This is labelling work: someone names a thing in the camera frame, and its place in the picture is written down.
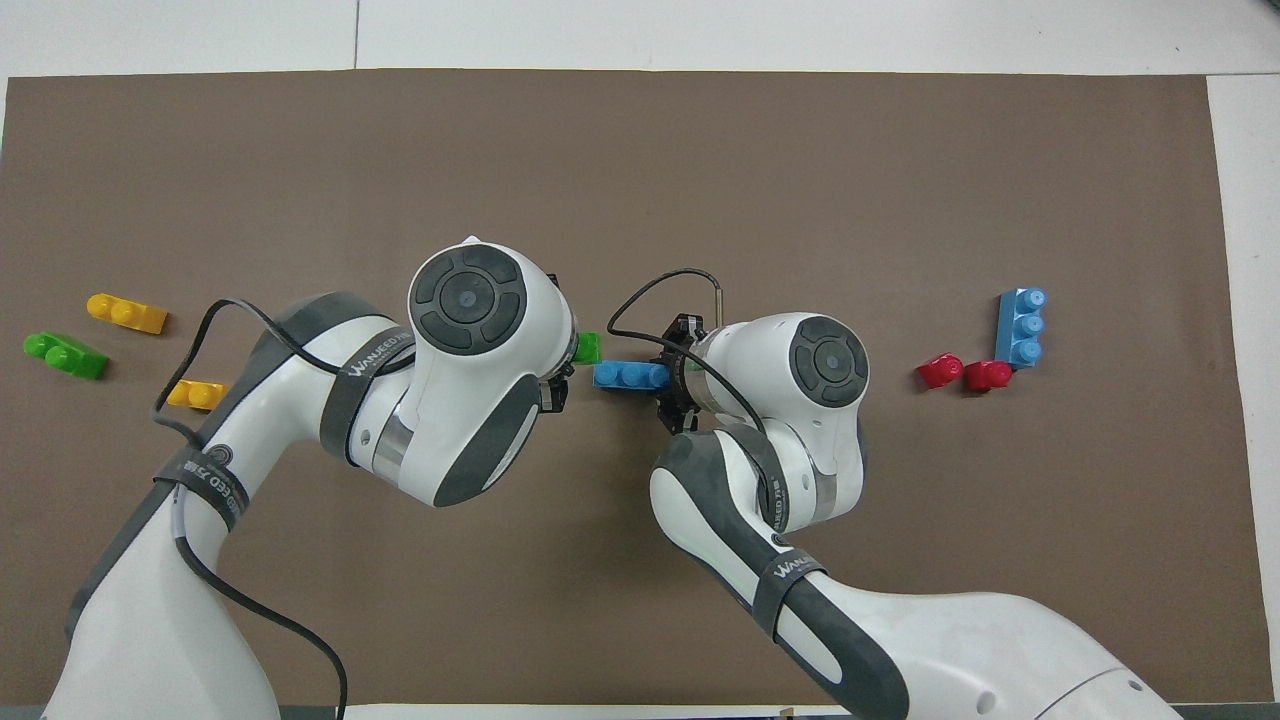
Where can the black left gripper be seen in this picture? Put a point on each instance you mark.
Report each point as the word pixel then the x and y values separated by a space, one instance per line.
pixel 555 393

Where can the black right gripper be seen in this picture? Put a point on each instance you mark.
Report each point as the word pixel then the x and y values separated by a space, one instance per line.
pixel 688 385

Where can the blue three-stud toy brick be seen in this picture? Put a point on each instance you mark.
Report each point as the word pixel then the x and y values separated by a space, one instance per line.
pixel 1021 330
pixel 630 375

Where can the green toy brick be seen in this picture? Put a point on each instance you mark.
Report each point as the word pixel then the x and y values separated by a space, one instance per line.
pixel 589 348
pixel 66 356

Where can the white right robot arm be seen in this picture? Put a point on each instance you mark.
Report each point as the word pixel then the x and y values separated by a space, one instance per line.
pixel 800 470

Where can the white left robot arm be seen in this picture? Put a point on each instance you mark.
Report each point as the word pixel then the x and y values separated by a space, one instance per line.
pixel 440 400

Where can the red toy brick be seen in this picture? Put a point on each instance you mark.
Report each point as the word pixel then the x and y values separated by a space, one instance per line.
pixel 939 372
pixel 988 376

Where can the brown table mat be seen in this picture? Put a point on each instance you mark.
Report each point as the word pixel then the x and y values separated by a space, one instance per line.
pixel 900 170

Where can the yellow toy brick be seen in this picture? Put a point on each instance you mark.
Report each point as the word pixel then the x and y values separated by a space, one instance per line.
pixel 198 396
pixel 128 314

